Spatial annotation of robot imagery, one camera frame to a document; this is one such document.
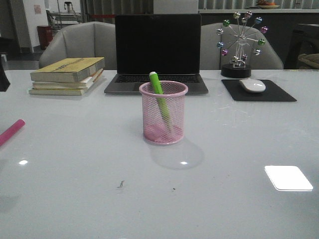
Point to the green highlighter pen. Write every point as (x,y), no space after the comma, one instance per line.
(156,85)

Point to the pink highlighter pen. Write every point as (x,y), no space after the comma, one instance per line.
(12,130)

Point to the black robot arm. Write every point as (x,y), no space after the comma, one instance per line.
(4,82)

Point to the pink mesh pen holder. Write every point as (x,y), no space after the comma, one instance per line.
(154,128)

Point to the dark grey laptop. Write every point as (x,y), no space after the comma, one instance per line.
(168,44)

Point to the middle cream book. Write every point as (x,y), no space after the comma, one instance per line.
(84,84)

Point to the white computer mouse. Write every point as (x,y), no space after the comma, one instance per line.
(252,85)

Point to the top yellow book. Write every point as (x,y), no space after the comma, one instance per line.
(69,70)

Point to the yellow book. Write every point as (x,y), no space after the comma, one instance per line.
(60,92)
(69,70)

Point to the left grey armchair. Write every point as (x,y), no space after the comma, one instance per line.
(91,39)

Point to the grey armchair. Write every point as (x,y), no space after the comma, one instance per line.
(91,39)
(217,48)

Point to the ferris wheel desk ornament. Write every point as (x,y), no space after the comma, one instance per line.
(240,38)

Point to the right grey armchair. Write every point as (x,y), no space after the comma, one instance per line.
(217,48)

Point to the black mouse pad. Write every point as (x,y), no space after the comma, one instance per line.
(272,93)

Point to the bottom yellow book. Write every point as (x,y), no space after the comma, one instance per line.
(60,92)

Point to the red trash bin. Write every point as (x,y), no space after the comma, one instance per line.
(45,36)

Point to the fruit bowl on counter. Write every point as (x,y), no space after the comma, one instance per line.
(265,4)

